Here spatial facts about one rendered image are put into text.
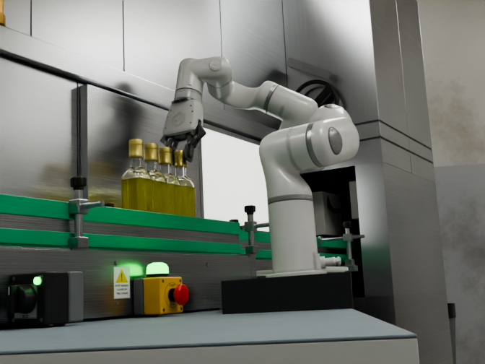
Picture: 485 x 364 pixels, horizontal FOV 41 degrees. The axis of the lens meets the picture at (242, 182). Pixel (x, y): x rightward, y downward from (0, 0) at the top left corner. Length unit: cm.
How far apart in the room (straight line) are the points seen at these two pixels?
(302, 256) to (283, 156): 21
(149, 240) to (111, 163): 38
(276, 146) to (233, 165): 83
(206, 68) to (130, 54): 24
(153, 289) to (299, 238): 30
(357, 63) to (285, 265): 140
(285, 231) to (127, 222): 32
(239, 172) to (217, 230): 64
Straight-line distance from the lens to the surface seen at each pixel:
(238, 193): 216
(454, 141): 487
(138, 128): 179
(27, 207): 115
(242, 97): 183
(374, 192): 244
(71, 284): 107
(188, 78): 178
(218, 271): 153
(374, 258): 242
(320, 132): 130
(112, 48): 183
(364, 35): 259
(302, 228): 130
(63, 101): 165
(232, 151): 216
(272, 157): 134
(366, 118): 250
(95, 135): 166
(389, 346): 55
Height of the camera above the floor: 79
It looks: 10 degrees up
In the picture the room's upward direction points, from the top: 3 degrees counter-clockwise
